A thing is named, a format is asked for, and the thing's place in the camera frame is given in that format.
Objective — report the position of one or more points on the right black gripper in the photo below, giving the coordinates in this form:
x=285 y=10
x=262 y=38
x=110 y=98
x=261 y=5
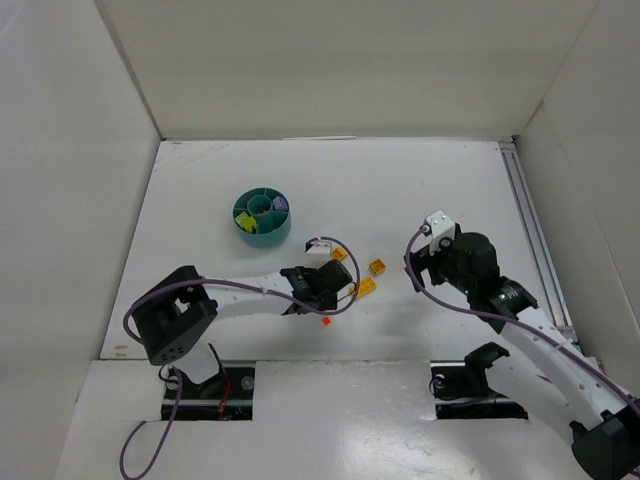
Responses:
x=420 y=266

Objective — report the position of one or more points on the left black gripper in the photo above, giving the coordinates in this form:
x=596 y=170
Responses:
x=335 y=275

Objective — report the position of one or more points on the brown orange long lego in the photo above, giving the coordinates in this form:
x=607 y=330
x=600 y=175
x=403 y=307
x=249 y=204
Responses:
x=377 y=267

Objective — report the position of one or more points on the light green square lego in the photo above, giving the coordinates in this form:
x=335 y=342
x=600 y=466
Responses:
x=246 y=222

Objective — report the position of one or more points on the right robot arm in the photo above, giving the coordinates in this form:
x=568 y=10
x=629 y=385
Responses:
x=538 y=368

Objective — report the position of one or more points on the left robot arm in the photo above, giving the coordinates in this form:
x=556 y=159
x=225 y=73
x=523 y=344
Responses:
x=171 y=319

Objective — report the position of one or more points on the yellow long lego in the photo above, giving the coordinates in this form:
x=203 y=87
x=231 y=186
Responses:
x=365 y=287

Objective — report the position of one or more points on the teal round divided container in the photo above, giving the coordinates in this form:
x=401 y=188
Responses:
x=273 y=227

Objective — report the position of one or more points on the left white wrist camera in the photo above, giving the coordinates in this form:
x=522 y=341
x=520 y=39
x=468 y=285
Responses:
x=318 y=248

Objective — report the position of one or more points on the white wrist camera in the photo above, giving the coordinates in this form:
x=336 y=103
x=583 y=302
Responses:
x=439 y=226
x=318 y=248

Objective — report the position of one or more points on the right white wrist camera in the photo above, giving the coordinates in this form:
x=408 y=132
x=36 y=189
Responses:
x=439 y=226

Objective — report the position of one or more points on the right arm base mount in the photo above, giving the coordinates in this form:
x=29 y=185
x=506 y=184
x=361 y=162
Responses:
x=461 y=390

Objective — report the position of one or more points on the aluminium rail right edge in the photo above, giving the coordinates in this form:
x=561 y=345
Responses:
x=553 y=295

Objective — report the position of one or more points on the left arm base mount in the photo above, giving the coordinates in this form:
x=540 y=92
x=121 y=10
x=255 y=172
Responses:
x=211 y=389

